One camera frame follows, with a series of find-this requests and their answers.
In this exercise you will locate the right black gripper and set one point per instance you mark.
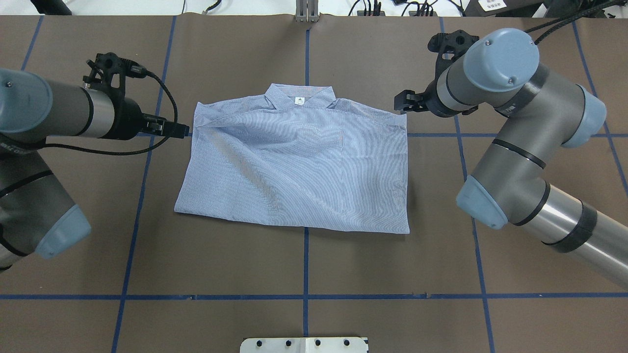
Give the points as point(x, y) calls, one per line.
point(432, 101)

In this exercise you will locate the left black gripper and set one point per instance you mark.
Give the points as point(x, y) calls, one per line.
point(128, 113)

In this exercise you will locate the blue striped button shirt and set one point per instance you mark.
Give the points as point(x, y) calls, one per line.
point(298, 156)

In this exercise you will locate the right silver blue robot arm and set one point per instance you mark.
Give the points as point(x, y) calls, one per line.
point(543, 111)

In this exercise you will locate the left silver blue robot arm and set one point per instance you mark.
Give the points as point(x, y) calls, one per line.
point(38, 216)

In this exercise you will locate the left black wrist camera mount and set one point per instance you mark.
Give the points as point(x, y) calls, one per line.
point(109, 72)

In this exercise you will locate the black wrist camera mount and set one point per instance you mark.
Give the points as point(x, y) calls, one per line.
point(449, 47)
point(109, 72)

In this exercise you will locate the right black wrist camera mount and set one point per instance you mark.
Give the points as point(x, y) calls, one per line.
point(449, 47)

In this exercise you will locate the grey aluminium frame post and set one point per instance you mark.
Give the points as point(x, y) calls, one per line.
point(307, 11)

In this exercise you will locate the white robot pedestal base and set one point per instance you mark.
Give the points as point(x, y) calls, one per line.
point(305, 345)

